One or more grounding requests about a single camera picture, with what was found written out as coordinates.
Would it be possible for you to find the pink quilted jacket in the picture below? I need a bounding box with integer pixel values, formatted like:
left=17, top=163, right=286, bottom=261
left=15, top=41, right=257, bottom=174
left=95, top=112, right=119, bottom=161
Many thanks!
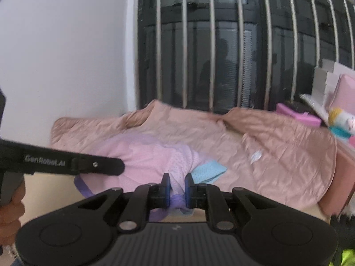
left=51, top=100, right=338, bottom=217

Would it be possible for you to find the white plush toy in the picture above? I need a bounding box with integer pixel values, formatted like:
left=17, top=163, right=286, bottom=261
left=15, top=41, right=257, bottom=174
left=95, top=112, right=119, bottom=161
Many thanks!
left=327, top=106, right=355, bottom=139

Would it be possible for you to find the yellow-green object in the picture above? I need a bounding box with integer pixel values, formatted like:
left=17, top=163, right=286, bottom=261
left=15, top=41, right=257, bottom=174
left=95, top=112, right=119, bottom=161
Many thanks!
left=329, top=248, right=355, bottom=266

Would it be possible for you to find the dark glass window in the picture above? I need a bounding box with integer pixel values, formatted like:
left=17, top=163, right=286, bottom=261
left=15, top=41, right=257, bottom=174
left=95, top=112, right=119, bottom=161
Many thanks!
left=136, top=0, right=355, bottom=112

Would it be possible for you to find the person's left hand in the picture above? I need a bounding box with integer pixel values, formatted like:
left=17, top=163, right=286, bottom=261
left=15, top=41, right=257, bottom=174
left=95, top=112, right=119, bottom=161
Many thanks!
left=0, top=184, right=26, bottom=247

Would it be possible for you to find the metal window railing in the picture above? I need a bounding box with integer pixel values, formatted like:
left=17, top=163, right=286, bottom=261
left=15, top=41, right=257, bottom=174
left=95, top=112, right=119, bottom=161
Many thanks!
left=116, top=0, right=355, bottom=115

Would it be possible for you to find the silver patterned packet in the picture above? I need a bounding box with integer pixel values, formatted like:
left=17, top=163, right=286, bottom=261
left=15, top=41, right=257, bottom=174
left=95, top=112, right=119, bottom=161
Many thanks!
left=299, top=92, right=334, bottom=120

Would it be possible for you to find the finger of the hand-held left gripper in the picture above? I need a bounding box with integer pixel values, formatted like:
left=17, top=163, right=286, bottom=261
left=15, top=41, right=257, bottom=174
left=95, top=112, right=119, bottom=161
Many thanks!
left=71, top=157, right=125, bottom=177

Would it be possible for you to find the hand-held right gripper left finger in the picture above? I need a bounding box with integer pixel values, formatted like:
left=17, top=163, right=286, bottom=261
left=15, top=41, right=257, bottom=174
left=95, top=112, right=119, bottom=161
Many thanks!
left=78, top=172, right=171, bottom=232

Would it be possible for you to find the stack of white boxes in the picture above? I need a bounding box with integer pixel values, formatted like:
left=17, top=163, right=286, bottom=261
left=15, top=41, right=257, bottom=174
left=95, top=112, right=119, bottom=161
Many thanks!
left=313, top=58, right=355, bottom=101

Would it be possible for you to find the pink storage cabinet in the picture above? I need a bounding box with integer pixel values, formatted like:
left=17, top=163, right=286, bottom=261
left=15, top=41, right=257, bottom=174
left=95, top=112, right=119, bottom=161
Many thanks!
left=318, top=141, right=355, bottom=217

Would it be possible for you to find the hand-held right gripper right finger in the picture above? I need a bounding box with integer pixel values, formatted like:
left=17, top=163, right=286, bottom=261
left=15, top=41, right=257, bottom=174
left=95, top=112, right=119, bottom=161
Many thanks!
left=185, top=172, right=278, bottom=232

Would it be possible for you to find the pink blue mesh shirt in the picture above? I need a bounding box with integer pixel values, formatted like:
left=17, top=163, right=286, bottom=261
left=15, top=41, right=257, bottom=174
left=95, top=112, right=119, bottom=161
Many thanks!
left=73, top=133, right=228, bottom=224

